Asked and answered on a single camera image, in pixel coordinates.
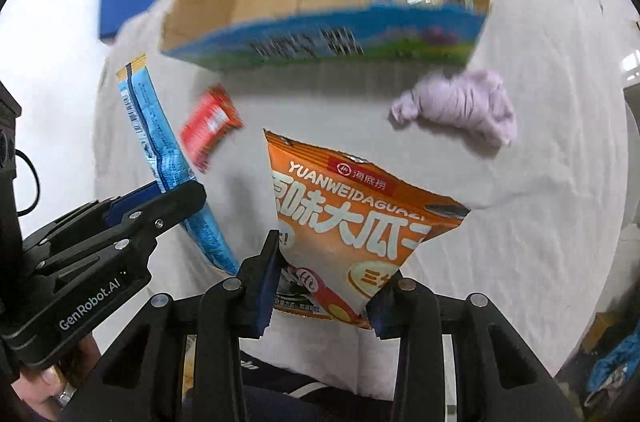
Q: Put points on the lilac cloth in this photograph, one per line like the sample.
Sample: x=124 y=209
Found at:
x=475 y=101

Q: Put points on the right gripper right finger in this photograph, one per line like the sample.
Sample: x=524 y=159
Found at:
x=498 y=376

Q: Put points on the person left hand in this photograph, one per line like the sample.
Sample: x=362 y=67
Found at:
x=40 y=391

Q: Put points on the grey table cloth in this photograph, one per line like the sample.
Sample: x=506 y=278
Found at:
x=544 y=212

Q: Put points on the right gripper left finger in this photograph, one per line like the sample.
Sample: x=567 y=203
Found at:
x=180 y=359

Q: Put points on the orange sunflower seed bag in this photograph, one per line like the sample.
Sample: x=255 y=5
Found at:
x=346 y=227

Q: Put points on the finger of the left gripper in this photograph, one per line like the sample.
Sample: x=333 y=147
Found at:
x=153 y=218
x=91 y=218

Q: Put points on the long blue snack packet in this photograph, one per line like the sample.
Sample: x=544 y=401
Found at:
x=165 y=158

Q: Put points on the red snack bag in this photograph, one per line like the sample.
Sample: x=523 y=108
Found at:
x=213 y=117

